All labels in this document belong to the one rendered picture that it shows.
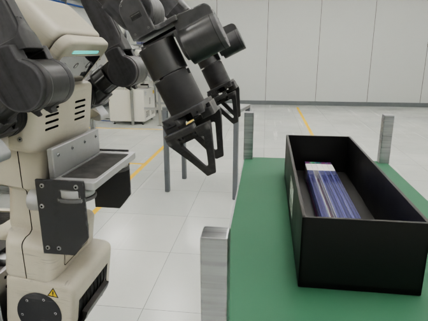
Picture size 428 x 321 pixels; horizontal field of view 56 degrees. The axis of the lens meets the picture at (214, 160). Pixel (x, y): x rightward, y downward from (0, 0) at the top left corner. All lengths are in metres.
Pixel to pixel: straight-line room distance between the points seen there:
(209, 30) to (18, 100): 0.30
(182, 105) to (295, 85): 9.42
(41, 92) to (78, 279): 0.48
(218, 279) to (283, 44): 9.57
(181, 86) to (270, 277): 0.32
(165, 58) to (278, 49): 9.36
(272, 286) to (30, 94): 0.46
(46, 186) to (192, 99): 0.38
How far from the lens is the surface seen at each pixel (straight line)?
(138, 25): 0.59
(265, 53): 9.92
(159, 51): 0.59
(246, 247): 0.73
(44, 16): 0.84
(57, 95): 0.69
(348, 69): 10.12
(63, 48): 0.81
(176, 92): 0.59
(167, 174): 3.74
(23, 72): 0.65
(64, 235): 0.87
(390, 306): 0.63
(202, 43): 0.58
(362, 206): 0.92
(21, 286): 1.01
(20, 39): 0.68
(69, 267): 1.01
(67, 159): 0.89
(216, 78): 1.01
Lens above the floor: 1.29
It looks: 15 degrees down
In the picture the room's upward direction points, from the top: straight up
